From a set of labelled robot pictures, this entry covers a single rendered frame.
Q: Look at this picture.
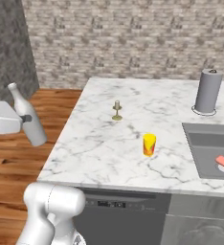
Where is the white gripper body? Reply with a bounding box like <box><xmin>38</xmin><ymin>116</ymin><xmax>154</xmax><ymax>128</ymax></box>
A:
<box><xmin>0</xmin><ymin>100</ymin><xmax>23</xmax><ymax>136</ymax></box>

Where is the white liquor bottle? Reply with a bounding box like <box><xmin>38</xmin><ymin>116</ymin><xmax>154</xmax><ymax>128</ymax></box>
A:
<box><xmin>7</xmin><ymin>81</ymin><xmax>49</xmax><ymax>147</ymax></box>

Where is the candle in brass holder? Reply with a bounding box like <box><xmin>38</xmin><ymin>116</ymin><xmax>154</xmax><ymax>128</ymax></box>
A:
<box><xmin>111</xmin><ymin>100</ymin><xmax>123</xmax><ymax>122</ymax></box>

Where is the yellow cup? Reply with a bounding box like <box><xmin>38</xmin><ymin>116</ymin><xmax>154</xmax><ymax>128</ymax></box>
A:
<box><xmin>142</xmin><ymin>133</ymin><xmax>157</xmax><ymax>158</ymax></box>

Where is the grey cabinet door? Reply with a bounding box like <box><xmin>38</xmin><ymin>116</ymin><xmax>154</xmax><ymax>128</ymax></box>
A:
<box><xmin>159</xmin><ymin>212</ymin><xmax>224</xmax><ymax>245</ymax></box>

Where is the grey dishwasher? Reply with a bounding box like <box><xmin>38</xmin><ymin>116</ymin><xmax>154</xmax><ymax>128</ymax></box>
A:
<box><xmin>73</xmin><ymin>187</ymin><xmax>172</xmax><ymax>245</ymax></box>

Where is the grey paper towel roll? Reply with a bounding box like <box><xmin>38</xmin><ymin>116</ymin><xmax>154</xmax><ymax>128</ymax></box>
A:
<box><xmin>190</xmin><ymin>68</ymin><xmax>224</xmax><ymax>117</ymax></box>

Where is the grey sink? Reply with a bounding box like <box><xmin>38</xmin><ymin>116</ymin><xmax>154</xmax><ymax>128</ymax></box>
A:
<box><xmin>181</xmin><ymin>122</ymin><xmax>224</xmax><ymax>181</ymax></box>

